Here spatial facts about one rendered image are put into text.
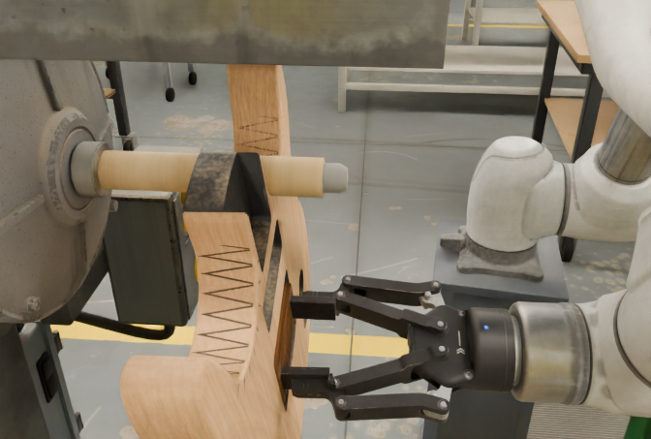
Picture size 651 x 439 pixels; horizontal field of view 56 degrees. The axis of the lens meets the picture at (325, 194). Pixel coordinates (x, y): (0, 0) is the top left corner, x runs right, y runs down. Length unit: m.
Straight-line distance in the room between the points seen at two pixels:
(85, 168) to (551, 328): 0.41
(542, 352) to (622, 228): 0.80
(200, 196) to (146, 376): 0.14
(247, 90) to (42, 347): 0.54
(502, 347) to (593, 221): 0.78
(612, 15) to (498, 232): 0.64
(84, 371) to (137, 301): 1.41
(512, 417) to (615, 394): 1.01
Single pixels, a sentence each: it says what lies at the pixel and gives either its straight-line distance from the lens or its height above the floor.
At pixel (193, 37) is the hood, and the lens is 0.30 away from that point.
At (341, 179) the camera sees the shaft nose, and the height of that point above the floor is 1.25.
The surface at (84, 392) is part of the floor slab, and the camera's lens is 2.18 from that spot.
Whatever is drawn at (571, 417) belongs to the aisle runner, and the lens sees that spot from 2.11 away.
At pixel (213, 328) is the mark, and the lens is 0.45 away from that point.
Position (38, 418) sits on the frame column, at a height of 0.86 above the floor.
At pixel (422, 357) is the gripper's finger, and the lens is 0.57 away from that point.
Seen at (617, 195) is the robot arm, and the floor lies 0.93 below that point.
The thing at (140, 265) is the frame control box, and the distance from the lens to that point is 0.82.
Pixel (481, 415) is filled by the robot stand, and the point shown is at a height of 0.33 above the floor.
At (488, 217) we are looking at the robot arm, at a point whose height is 0.83.
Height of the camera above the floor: 1.47
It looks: 28 degrees down
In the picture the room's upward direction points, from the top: straight up
